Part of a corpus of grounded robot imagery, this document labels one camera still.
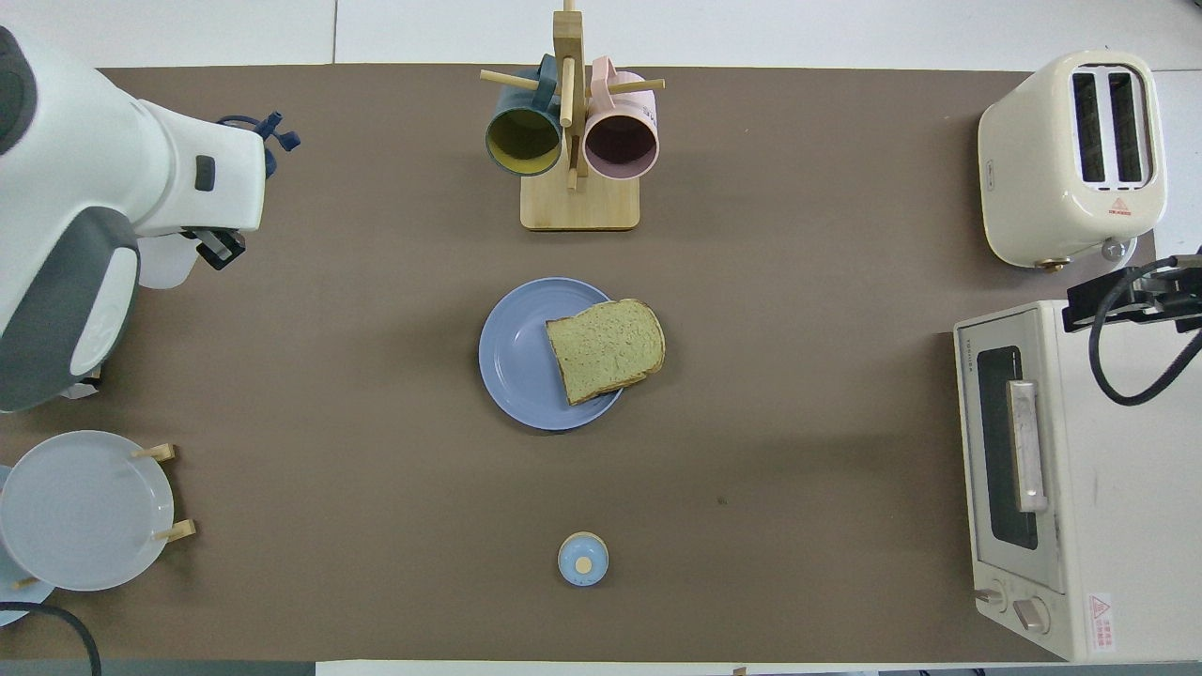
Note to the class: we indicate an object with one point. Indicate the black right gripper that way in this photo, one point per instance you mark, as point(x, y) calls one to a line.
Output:
point(1185, 296)

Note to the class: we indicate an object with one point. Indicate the clear bottle with navy cap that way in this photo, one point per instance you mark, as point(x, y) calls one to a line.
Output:
point(169, 268)

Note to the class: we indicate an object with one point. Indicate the slice of toast bread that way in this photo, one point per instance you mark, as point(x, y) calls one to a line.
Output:
point(606, 349)

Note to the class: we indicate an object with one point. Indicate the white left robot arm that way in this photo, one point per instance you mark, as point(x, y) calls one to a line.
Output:
point(75, 141)

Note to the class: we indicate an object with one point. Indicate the wooden plate rack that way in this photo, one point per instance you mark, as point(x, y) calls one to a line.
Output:
point(155, 453)

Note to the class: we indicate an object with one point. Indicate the blue round plate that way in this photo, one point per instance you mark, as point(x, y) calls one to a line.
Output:
point(516, 357)

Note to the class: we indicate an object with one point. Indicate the grey plate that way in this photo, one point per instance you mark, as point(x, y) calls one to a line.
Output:
point(84, 512)

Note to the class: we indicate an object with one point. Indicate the light blue plate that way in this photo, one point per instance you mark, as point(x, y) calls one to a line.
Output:
point(14, 606)

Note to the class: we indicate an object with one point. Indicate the cream two-slot toaster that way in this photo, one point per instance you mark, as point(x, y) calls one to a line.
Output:
point(1028, 169)

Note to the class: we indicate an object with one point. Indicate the white toaster oven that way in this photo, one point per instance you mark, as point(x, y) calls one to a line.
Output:
point(1127, 488)

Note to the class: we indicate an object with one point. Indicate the brown table mat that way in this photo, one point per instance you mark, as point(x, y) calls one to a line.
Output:
point(798, 422)

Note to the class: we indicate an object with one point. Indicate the dark teal mug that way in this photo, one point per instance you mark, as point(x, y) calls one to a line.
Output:
point(523, 141)

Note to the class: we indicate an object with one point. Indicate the wooden mug tree stand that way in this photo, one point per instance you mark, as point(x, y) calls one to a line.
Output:
point(580, 207)

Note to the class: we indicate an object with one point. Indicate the pink mug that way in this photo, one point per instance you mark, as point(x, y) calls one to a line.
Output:
point(620, 145)

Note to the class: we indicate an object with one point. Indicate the small blue bell wooden knob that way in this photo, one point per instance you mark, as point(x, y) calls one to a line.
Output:
point(582, 560)

